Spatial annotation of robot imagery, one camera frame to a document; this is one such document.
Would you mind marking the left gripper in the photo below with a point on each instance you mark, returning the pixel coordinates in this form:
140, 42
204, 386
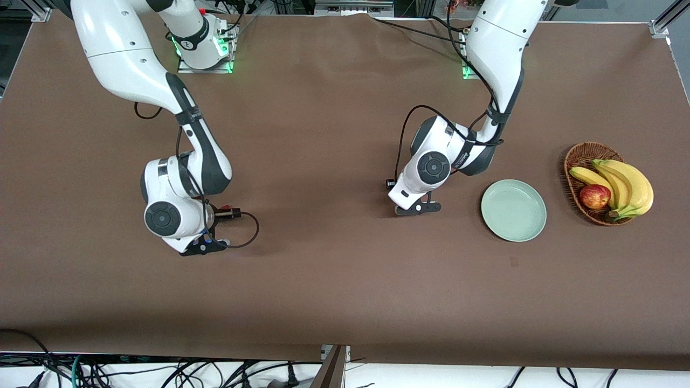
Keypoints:
390, 184

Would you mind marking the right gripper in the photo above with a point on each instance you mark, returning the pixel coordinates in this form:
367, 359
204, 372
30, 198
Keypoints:
220, 214

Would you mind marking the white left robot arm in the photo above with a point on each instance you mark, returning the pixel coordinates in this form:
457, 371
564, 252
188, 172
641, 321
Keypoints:
496, 48

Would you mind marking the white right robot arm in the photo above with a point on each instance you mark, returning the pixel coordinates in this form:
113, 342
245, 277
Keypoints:
124, 64

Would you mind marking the pale green round plate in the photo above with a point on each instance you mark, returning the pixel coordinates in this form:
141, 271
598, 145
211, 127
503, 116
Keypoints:
512, 213

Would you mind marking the brown table cover sheet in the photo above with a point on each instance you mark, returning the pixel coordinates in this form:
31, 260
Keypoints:
161, 296

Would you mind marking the black power plug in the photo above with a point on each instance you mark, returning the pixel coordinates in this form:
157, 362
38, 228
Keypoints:
291, 377

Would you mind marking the grey socket strip box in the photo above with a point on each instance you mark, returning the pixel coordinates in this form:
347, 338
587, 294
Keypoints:
353, 8

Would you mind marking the orange red toy pile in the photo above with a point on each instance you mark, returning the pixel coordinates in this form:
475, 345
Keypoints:
453, 6

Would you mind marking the brown wicker basket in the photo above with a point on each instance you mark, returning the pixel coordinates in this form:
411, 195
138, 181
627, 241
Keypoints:
582, 156

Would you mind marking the red apple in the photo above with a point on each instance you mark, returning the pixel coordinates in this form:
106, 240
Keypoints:
594, 196

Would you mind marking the yellow banana bunch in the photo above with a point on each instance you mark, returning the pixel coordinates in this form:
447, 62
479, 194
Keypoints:
636, 188

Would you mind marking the aluminium frame profile post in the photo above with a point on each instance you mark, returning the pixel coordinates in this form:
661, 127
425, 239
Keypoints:
331, 372

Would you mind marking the silver aluminium corner bracket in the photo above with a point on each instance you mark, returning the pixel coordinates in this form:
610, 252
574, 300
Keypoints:
42, 13

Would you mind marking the silver aluminium profile with bracket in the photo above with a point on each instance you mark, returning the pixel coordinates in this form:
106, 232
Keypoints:
659, 28

